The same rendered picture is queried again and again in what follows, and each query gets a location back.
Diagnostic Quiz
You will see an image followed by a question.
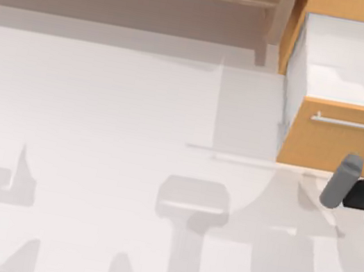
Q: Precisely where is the long metal drawer handle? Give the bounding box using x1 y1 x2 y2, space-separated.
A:
309 110 364 131

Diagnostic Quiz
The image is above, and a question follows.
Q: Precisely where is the pale wooden drawer front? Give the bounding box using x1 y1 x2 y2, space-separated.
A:
274 92 364 180

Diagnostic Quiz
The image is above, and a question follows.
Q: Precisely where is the grey bottle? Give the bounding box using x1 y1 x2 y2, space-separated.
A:
317 149 364 214

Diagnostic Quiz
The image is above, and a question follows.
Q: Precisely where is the wooden cupboard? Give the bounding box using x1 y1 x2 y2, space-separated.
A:
273 0 364 90

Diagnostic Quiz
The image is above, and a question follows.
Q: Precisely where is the pulled-out drawer with grey inside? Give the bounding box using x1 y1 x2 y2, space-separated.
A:
274 9 364 155

